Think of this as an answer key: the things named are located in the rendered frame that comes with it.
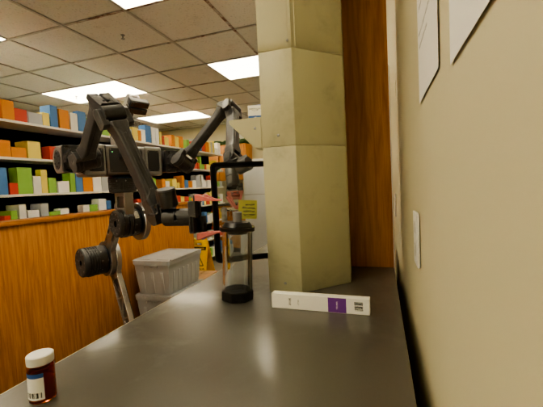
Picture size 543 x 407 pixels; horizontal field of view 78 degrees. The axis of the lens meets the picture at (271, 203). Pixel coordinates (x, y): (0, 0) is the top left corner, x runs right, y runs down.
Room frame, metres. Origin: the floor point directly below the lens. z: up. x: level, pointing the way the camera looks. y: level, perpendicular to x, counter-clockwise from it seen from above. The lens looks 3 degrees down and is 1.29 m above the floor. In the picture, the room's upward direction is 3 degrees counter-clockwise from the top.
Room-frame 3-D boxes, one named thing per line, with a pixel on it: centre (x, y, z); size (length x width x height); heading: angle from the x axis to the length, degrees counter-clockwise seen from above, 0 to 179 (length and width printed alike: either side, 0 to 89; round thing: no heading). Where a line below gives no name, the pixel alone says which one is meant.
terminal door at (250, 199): (1.36, 0.09, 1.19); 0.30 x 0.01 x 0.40; 103
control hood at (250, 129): (1.26, 0.03, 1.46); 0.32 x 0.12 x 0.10; 162
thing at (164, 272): (3.34, 1.05, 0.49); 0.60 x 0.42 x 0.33; 162
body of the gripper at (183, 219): (1.08, 0.27, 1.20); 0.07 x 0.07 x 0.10; 72
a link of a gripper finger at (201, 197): (1.06, 0.20, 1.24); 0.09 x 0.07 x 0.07; 72
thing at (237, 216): (1.03, 0.11, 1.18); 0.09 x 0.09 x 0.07
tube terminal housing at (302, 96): (1.20, -0.15, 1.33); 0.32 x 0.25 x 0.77; 162
